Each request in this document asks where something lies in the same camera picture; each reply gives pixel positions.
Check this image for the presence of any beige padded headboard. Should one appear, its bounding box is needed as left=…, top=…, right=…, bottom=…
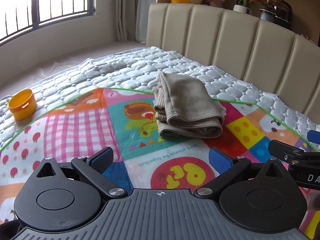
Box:
left=146, top=3, right=319, bottom=122

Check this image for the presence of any barred window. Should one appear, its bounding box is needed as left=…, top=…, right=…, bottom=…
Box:
left=1, top=0, right=95, bottom=45

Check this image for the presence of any potted red leaf plant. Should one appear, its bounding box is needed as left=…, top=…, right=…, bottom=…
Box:
left=250, top=0, right=293, bottom=24

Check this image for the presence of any beige curtain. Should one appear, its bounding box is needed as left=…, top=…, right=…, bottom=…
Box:
left=116, top=0, right=156, bottom=44

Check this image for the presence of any beige striped garment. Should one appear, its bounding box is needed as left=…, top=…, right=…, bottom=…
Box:
left=153, top=72, right=224, bottom=139

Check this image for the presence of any white quilted mattress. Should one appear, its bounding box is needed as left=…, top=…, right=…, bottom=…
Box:
left=1, top=47, right=319, bottom=160

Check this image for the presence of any orange plastic cup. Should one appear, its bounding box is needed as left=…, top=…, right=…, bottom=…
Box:
left=8, top=89, right=37, bottom=121

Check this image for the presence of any colourful cartoon play mat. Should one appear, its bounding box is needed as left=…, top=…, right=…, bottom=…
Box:
left=1, top=88, right=319, bottom=239

